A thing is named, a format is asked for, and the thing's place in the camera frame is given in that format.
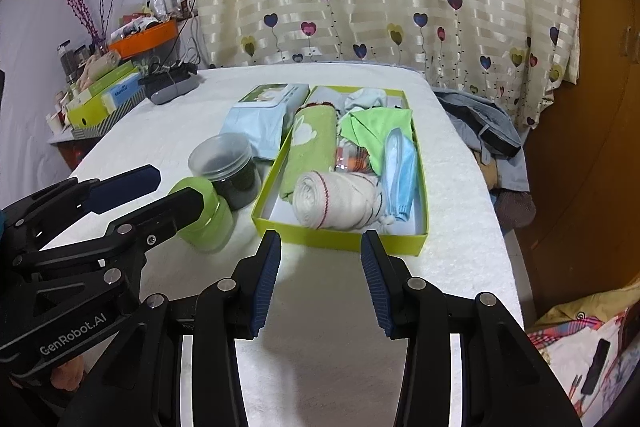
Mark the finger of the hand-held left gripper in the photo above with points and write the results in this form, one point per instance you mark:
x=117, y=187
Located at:
x=175, y=212
x=125, y=187

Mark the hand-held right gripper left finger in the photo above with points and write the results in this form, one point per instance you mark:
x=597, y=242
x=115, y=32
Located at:
x=265, y=287

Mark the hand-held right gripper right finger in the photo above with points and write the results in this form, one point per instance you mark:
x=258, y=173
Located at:
x=377, y=287

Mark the yellow-green cardboard box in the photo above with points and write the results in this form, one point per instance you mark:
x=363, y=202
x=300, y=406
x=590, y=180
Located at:
x=345, y=242

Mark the beige sock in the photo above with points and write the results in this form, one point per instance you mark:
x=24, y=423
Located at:
x=335, y=202

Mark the blue face mask stack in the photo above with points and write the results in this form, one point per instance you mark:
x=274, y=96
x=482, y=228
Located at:
x=400, y=177

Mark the clear bag of red candy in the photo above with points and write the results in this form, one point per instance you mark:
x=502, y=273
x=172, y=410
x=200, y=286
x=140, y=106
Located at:
x=352, y=159

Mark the green printed towel pack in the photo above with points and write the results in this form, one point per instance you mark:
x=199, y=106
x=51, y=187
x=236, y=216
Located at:
x=310, y=142

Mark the light green cloth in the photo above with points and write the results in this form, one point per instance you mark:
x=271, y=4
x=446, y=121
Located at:
x=372, y=127

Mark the white sock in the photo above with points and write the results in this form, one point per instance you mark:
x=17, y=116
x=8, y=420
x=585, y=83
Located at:
x=367, y=99

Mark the person's left hand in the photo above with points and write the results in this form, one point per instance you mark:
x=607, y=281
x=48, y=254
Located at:
x=67, y=374

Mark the green cosmetic jar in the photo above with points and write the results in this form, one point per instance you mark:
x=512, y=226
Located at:
x=215, y=227

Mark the striped shallow box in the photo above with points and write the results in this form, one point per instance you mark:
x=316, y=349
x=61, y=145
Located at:
x=95, y=129

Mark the side table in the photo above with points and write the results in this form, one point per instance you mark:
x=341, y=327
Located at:
x=65, y=152

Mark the clear plastic jar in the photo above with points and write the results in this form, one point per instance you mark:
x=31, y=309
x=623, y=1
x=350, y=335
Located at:
x=220, y=157

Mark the lime green file box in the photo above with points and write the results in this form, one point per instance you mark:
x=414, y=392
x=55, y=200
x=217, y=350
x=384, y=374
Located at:
x=85, y=114

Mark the blue tissue box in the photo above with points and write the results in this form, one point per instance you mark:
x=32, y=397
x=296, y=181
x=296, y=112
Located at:
x=122, y=92

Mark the small white cup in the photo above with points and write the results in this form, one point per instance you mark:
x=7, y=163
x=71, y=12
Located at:
x=55, y=119

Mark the grey black headset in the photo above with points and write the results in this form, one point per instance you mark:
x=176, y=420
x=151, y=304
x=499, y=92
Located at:
x=170, y=92

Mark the green white flat box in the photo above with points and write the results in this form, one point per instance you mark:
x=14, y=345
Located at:
x=107, y=79

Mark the light blue wet wipes pack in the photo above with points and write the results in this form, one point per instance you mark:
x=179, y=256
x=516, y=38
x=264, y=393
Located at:
x=250, y=127

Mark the beige rolled cloth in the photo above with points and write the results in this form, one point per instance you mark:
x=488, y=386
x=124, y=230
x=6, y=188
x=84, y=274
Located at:
x=97, y=67

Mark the glass jar with dark lid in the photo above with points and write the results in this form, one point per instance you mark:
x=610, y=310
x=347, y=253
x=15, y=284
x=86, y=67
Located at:
x=66, y=57

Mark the orange tray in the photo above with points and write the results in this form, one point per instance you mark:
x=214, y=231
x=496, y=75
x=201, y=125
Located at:
x=145, y=39

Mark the assorted packets pile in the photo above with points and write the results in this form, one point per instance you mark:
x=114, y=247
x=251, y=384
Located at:
x=135, y=27

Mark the grey clothes pile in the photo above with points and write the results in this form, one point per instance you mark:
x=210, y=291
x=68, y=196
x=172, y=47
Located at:
x=480, y=122

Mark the floral bedding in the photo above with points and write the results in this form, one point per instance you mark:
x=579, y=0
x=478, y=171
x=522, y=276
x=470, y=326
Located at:
x=565, y=342

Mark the black phone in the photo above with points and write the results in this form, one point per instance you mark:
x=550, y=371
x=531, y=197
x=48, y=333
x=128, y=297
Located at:
x=595, y=367

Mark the brown wooden door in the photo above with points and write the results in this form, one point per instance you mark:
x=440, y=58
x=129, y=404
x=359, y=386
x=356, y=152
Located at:
x=590, y=157

